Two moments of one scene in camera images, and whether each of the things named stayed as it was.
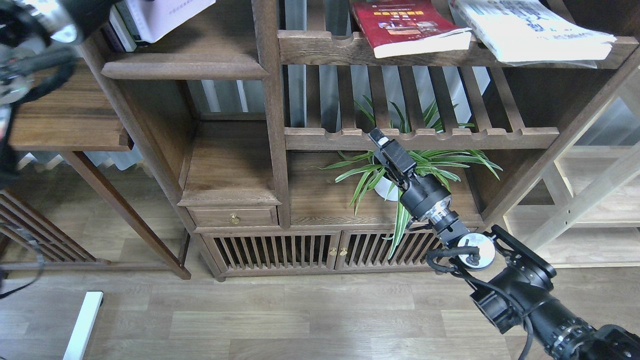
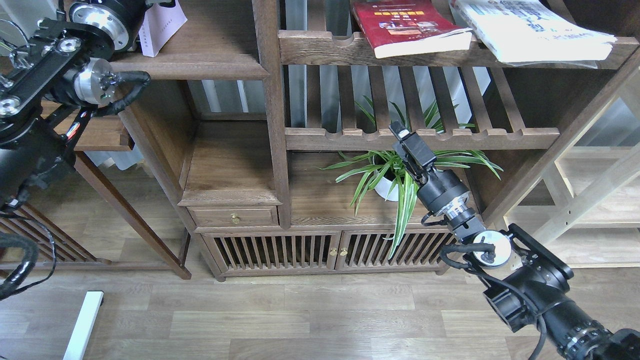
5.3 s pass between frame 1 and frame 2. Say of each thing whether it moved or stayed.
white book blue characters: stayed
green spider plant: stayed
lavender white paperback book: moved
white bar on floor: stayed
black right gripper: moved
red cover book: stayed
